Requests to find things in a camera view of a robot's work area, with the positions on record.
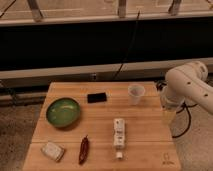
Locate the white tube with cap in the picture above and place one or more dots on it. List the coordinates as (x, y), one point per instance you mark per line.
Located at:
(119, 137)

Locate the green ceramic bowl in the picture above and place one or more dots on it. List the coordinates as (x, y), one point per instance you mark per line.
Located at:
(63, 112)

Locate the wooden cutting board table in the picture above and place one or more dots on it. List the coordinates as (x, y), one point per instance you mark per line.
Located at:
(148, 142)

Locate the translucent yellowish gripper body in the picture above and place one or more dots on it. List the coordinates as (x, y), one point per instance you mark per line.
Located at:
(168, 115)

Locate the red chili pepper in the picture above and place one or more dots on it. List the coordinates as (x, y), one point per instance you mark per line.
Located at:
(84, 148)

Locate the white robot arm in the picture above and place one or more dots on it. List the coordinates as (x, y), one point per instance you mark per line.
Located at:
(183, 82)

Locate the black rectangular sponge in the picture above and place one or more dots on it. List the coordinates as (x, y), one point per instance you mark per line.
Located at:
(97, 97)

